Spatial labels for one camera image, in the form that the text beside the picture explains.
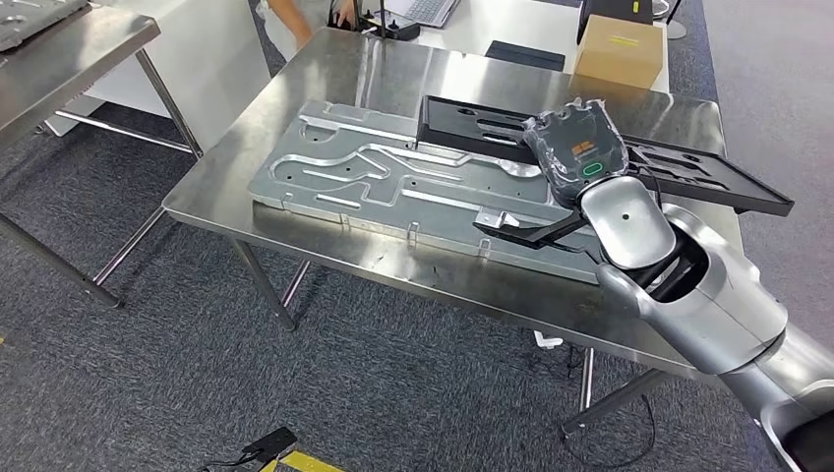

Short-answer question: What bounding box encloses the black flat pad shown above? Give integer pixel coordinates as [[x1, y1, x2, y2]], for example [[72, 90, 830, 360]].
[[484, 39, 567, 74]]

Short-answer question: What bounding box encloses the white cabinet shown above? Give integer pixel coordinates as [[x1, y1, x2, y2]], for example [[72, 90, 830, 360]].
[[43, 0, 273, 155]]

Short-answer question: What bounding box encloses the stainless steel workbench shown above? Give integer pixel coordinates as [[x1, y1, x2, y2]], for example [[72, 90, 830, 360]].
[[0, 0, 205, 310], [161, 27, 749, 439]]

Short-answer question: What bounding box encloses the brown cardboard box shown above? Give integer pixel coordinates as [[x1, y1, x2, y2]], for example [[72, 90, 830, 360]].
[[572, 14, 667, 91]]

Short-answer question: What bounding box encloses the black plastic plate bracket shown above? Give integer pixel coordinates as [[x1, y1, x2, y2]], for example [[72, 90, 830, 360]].
[[415, 95, 796, 218]]

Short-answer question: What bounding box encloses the grey embossed metal panel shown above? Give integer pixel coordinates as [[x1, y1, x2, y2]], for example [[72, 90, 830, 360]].
[[0, 0, 90, 53]]

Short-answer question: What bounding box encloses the black floor cable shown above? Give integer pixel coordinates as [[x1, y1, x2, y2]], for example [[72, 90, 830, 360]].
[[561, 392, 657, 472]]

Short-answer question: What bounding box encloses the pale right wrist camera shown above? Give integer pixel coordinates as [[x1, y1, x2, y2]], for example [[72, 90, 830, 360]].
[[475, 209, 521, 230]]

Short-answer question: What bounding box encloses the large stamped aluminium panel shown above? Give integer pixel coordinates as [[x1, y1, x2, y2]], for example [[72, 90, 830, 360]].
[[247, 99, 604, 286]]

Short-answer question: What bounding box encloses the silver laptop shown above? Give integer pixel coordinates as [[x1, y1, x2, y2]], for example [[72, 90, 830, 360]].
[[384, 0, 462, 30]]

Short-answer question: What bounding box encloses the grey monitor base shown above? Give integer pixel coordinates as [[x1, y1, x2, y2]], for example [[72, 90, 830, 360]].
[[651, 0, 692, 41]]

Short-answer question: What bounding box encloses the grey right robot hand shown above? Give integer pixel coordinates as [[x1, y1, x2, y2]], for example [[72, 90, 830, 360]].
[[522, 97, 630, 209]]

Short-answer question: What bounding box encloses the black desk device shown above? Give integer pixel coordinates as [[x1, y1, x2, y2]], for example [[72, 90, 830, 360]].
[[328, 0, 423, 42]]

